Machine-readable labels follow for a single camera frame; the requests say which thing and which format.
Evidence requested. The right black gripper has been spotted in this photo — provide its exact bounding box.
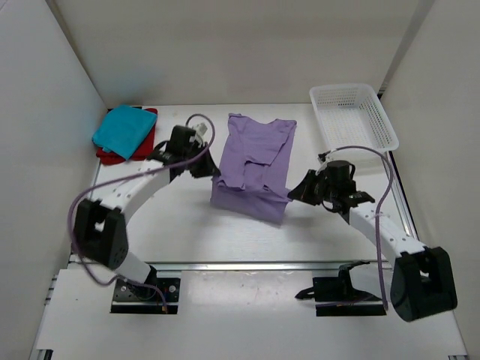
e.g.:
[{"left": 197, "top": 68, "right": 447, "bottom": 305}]
[{"left": 287, "top": 171, "right": 337, "bottom": 207}]

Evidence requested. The lavender t-shirt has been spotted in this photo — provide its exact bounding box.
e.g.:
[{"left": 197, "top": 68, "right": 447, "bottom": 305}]
[{"left": 210, "top": 113, "right": 297, "bottom": 225}]

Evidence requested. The teal t-shirt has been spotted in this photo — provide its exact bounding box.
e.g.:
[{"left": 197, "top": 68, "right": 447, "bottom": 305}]
[{"left": 91, "top": 105, "right": 158, "bottom": 160}]

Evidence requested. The red t-shirt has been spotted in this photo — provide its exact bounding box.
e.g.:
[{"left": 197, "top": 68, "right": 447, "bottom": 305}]
[{"left": 96, "top": 108, "right": 158, "bottom": 165}]

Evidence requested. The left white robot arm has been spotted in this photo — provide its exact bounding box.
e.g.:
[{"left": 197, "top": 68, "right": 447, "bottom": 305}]
[{"left": 69, "top": 123, "right": 220, "bottom": 300}]

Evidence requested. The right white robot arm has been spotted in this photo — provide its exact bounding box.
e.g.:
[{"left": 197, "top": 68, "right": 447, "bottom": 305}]
[{"left": 288, "top": 160, "right": 458, "bottom": 323}]

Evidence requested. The white plastic basket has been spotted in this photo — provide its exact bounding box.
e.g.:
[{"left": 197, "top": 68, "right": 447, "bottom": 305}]
[{"left": 309, "top": 83, "right": 399, "bottom": 175}]

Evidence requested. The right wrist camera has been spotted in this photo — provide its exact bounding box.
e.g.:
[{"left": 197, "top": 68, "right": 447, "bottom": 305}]
[{"left": 316, "top": 150, "right": 335, "bottom": 174}]

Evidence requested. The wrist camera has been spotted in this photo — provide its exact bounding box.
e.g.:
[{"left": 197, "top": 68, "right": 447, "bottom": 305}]
[
  {"left": 193, "top": 122, "right": 208, "bottom": 137},
  {"left": 316, "top": 150, "right": 335, "bottom": 174}
]

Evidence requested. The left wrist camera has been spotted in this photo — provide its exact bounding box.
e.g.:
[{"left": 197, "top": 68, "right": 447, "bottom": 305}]
[{"left": 193, "top": 122, "right": 208, "bottom": 137}]

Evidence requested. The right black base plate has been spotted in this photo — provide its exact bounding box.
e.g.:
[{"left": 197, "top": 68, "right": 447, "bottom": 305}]
[{"left": 295, "top": 276, "right": 386, "bottom": 317}]

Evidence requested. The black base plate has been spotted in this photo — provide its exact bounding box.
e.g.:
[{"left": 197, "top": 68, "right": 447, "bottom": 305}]
[
  {"left": 110, "top": 272, "right": 181, "bottom": 315},
  {"left": 295, "top": 276, "right": 386, "bottom": 317}
]

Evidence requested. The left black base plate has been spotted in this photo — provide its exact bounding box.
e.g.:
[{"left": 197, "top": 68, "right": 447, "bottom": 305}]
[{"left": 110, "top": 272, "right": 181, "bottom": 315}]

